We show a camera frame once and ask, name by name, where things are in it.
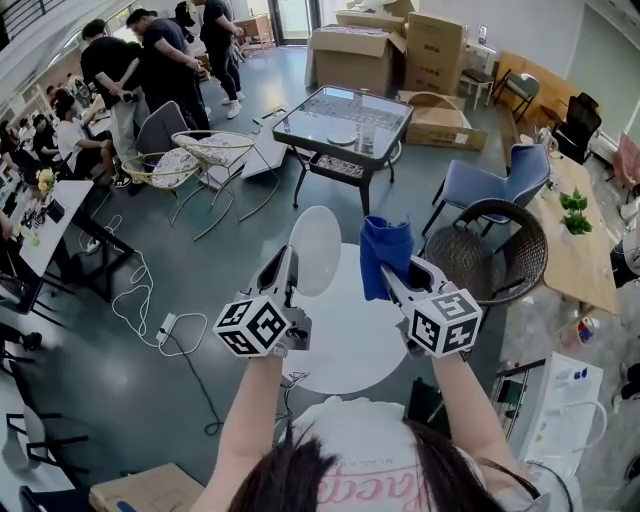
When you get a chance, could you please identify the person's right forearm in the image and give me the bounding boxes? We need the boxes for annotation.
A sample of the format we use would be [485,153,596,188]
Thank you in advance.
[429,352,521,476]

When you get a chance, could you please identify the open cardboard box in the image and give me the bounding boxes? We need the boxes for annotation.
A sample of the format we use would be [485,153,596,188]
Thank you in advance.
[305,27,407,96]

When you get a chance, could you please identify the flat plain cardboard box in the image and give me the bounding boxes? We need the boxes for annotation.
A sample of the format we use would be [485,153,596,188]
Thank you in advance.
[399,89,489,152]

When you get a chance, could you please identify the white round table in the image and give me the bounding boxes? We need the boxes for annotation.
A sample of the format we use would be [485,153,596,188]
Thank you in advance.
[279,242,417,416]

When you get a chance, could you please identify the black office chair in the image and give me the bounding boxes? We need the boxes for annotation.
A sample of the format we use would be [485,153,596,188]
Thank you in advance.
[552,92,604,166]

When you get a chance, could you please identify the pink chair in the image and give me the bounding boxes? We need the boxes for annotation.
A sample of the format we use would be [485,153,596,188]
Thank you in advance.
[612,132,640,190]

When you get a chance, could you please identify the small green plant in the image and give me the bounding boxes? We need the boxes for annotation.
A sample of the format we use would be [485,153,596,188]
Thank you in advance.
[559,188,590,214]
[562,212,594,237]

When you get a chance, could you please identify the white box appliance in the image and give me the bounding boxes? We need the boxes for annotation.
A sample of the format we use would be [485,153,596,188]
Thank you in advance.
[517,352,606,476]

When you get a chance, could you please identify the metal wire rack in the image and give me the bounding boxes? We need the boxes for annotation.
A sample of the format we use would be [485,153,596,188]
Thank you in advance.
[492,362,531,441]

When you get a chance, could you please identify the white plate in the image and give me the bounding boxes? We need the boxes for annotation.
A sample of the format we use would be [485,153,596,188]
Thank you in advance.
[288,205,344,299]

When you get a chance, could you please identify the white cable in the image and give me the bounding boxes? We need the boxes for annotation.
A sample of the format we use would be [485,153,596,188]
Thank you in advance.
[79,214,209,357]

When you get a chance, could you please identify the plastic tub of small items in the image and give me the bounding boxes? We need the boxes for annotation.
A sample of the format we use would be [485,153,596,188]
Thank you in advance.
[574,315,601,347]

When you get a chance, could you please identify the person's left forearm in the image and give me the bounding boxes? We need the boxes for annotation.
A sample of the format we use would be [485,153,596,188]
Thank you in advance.
[202,355,286,512]

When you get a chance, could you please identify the blue-striped flat cardboard box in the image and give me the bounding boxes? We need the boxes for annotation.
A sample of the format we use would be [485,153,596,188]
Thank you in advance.
[89,462,206,512]

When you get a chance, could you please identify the grey folding chair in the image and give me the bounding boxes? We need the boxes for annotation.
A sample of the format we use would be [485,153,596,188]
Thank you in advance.
[492,72,542,124]

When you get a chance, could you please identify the white curved tube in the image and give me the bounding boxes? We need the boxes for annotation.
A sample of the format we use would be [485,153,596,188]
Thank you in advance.
[532,399,609,464]

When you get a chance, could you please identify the grey padded chair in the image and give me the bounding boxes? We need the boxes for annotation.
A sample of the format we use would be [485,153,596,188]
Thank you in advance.
[135,100,190,156]

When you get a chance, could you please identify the white flat panel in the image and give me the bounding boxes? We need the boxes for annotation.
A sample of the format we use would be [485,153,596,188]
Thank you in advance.
[240,107,296,181]

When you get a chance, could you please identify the white power strip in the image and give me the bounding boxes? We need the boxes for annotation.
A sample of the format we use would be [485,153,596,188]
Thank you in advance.
[155,312,177,345]

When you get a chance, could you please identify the curved wooden hoop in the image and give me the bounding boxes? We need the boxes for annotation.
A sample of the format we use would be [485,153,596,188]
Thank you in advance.
[407,91,474,129]

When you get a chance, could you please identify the long wooden table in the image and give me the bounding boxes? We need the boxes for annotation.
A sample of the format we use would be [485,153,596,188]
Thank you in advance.
[519,134,621,317]

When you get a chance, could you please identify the tall cardboard box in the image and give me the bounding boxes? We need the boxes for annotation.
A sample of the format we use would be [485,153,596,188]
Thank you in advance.
[403,10,469,96]

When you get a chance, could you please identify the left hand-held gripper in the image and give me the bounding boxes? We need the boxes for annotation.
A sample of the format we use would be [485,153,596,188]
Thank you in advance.
[212,244,314,359]

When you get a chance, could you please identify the blue cloth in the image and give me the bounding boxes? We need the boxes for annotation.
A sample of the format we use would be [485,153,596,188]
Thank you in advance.
[359,214,416,302]

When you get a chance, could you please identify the white rectangular black-legged table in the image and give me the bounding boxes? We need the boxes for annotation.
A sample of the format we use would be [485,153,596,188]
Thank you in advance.
[18,179,136,304]

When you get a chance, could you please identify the black railing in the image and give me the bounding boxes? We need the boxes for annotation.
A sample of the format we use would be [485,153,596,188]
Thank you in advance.
[0,0,54,41]

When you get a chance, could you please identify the person's white printed t-shirt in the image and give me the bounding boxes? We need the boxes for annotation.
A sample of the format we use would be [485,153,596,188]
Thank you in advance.
[292,397,584,512]

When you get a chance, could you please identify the wooden boards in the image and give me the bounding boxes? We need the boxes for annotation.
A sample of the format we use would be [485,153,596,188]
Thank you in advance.
[497,49,586,129]

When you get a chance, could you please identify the blue upholstered chair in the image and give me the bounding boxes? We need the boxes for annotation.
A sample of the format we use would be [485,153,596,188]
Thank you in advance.
[422,143,552,236]

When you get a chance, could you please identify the gold wire chair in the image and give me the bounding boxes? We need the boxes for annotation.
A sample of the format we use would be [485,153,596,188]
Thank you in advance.
[171,130,281,241]
[121,149,206,226]

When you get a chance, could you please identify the dark wicker chair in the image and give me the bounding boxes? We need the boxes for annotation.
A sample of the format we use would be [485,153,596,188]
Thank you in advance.
[422,198,550,326]

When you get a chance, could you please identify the low cardboard box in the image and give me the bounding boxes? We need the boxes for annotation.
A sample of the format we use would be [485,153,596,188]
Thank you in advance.
[334,9,407,34]

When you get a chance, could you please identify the white stool dark seat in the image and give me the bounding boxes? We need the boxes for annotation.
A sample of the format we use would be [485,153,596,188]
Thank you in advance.
[459,42,499,109]

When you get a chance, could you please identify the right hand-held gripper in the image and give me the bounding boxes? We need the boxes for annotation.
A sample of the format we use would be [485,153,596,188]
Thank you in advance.
[379,256,484,359]

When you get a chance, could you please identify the dark glass-top square table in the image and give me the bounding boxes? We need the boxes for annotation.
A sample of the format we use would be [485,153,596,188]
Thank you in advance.
[271,84,415,216]

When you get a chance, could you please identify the black cable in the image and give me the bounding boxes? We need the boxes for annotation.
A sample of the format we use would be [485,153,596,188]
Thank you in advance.
[169,334,224,436]

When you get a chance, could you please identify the black frame chair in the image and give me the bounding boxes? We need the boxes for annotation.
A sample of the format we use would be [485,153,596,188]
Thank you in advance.
[4,409,91,474]

